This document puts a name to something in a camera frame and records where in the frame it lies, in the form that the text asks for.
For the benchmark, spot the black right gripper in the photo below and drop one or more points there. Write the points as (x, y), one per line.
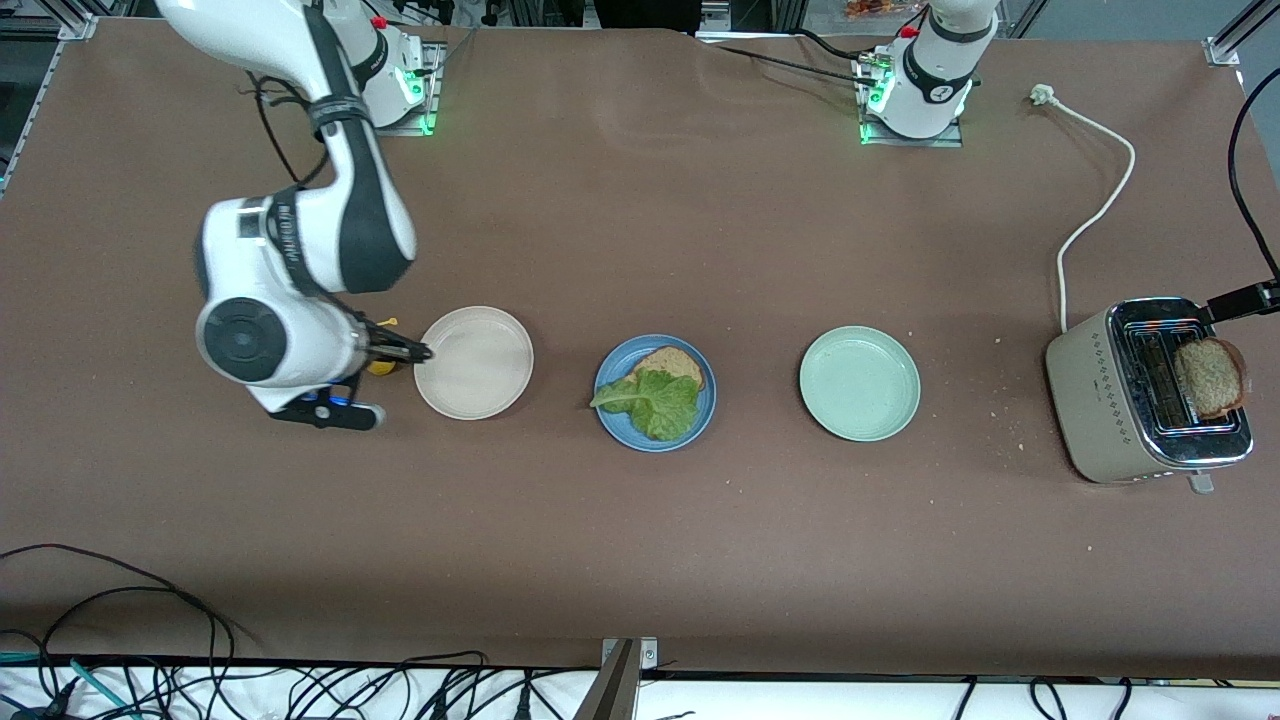
(383, 344)

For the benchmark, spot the yellow squeeze bottle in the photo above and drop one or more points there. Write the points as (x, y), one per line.
(381, 367)

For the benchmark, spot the toasted brown bread slice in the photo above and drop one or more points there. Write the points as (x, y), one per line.
(675, 362)
(1210, 378)

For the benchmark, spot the green lettuce leaf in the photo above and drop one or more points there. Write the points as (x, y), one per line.
(660, 405)

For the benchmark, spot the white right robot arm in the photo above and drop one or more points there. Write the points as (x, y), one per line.
(300, 240)

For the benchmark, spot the beige round plate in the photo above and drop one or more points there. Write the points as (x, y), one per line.
(473, 363)

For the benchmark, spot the blue round plate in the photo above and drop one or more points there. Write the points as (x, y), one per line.
(615, 425)

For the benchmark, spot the pale green round plate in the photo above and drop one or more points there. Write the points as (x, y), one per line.
(860, 385)

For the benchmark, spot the beige chrome toaster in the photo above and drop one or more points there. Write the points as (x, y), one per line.
(1095, 400)

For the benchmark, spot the orange food pile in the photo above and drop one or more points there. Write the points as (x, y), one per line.
(870, 9)

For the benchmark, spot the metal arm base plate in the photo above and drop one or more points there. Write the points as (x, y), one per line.
(432, 125)
(900, 142)

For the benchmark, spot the aluminium frame profile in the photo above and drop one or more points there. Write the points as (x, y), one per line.
(78, 25)
(1222, 50)

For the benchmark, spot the metal table edge bracket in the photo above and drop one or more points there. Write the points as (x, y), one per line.
(622, 690)

